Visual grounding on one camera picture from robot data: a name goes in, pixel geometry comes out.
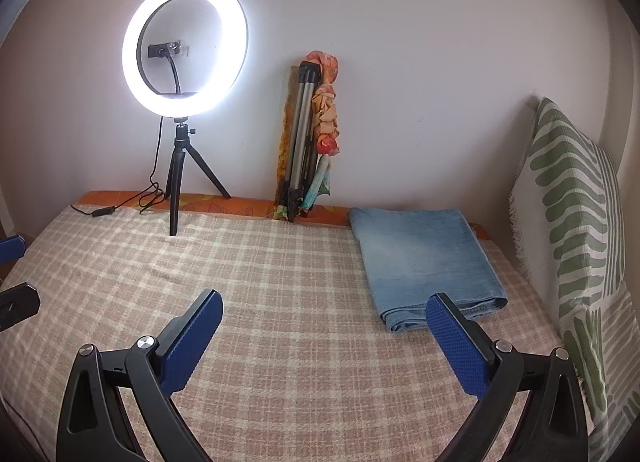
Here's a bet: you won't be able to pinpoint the black ring light cable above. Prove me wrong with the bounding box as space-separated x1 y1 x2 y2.
69 112 170 219

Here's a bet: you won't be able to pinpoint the folded silver tripod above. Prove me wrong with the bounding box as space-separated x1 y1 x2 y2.
281 61 321 222

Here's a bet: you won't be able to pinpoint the small black tripod stand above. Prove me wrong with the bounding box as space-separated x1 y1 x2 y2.
165 117 231 237

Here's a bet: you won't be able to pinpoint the pink checkered bed blanket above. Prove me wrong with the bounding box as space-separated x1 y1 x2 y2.
0 205 597 462

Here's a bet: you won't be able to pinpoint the white ring light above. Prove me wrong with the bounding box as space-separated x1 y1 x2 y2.
122 0 248 118

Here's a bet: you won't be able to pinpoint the green striped white pillow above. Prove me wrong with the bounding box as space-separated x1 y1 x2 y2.
510 98 639 461

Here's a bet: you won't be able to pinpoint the light blue denim pants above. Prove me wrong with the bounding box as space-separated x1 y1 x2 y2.
348 207 508 333

